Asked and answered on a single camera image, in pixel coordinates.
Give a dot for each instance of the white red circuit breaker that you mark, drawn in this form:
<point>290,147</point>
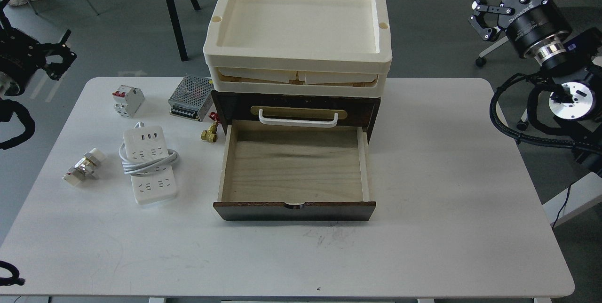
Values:
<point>127,100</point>

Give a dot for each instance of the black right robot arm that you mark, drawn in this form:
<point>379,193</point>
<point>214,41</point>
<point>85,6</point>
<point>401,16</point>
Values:
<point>567,87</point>

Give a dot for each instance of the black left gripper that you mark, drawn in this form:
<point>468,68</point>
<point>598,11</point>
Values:
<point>19,58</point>

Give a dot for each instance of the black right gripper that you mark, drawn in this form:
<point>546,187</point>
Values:
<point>536,18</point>

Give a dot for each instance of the white power strip with cable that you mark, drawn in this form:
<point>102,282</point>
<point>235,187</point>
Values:
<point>148,161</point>

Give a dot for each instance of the white drawer handle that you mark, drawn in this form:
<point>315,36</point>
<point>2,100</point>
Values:
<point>297,123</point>

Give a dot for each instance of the brass valve red handle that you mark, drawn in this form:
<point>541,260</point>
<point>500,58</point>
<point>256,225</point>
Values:
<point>210,134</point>

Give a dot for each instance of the white metal pipe fitting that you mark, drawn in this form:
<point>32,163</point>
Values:
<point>85,168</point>

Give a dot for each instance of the metal mesh power supply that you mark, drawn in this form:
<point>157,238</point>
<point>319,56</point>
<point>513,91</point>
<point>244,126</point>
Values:
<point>192,97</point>

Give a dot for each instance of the open wooden drawer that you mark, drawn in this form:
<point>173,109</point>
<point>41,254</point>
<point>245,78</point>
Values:
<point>294,173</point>

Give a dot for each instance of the cream plastic stacked tray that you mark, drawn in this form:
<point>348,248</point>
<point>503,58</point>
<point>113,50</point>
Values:
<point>300,47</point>

